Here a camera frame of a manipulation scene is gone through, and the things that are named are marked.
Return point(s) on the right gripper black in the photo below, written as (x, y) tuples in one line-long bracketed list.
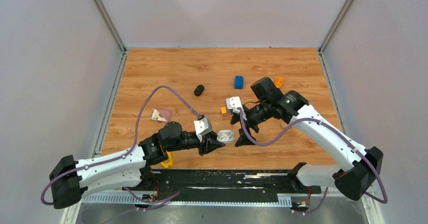
[(243, 140)]

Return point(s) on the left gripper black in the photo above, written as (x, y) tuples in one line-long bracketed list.
[(209, 144)]

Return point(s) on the white earbud charging case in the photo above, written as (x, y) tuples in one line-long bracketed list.
[(226, 136)]

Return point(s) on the black earbud charging case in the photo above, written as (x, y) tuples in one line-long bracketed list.
[(199, 90)]

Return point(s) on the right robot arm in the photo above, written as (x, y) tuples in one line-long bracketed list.
[(357, 167)]

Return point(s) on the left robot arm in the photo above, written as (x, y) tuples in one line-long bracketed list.
[(74, 179)]

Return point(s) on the orange green toy brick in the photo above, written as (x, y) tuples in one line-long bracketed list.
[(224, 111)]

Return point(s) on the blue toy block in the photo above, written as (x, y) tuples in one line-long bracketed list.
[(238, 82)]

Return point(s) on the pink picture card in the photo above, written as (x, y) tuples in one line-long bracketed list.
[(161, 115)]

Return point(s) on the orange round toy brick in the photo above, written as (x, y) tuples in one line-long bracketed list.
[(278, 82)]

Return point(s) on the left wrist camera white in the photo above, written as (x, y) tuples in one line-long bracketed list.
[(202, 127)]

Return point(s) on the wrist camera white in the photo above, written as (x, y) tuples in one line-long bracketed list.
[(202, 127), (235, 108)]

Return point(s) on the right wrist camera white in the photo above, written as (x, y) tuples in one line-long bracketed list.
[(235, 108)]

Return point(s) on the yellow triangular plastic frame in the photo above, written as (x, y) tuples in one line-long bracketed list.
[(169, 162)]

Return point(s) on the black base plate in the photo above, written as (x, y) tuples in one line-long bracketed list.
[(223, 186)]

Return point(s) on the aluminium slotted rail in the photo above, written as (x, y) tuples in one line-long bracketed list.
[(121, 196)]

